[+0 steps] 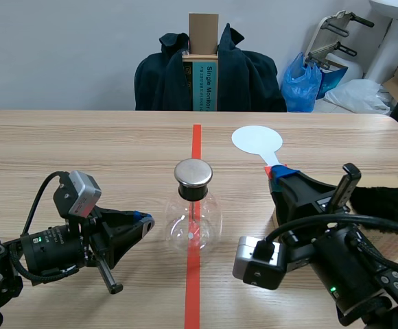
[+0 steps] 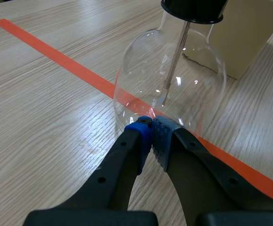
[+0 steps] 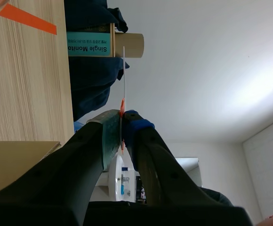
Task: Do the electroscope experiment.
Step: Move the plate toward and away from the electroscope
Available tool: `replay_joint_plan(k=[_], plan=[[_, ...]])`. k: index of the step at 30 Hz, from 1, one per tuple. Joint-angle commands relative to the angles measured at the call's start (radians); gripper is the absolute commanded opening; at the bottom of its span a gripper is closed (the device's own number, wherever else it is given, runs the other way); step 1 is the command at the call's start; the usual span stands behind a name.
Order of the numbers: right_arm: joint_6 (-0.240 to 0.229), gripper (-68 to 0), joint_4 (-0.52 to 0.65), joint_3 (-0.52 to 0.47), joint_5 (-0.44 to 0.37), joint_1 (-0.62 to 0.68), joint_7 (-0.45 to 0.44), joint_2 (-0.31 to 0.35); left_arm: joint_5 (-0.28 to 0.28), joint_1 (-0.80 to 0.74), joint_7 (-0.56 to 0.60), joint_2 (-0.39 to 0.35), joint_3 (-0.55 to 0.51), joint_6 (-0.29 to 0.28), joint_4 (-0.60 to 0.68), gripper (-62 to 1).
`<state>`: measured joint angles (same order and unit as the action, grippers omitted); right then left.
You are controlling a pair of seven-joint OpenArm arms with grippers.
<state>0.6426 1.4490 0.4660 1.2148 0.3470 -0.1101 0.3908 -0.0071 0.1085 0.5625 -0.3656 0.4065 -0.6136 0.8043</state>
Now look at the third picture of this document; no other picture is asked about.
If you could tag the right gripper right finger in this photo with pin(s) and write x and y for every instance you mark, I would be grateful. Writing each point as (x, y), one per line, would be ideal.
(160, 179)

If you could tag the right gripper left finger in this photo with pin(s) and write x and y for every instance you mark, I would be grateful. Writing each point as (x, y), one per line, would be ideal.
(63, 169)

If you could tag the grey metal plate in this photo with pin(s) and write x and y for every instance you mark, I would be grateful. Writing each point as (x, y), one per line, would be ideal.
(124, 77)

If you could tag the white wash basin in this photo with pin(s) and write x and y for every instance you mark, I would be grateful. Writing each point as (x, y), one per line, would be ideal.
(115, 179)

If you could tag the plain brown cardboard box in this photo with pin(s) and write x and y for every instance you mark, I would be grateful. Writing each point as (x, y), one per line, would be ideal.
(16, 162)

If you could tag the turquoise and brown cardboard box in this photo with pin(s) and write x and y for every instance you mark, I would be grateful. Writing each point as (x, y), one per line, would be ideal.
(89, 44)

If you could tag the brown cardboard tube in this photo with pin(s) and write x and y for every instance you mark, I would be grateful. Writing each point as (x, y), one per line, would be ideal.
(129, 44)

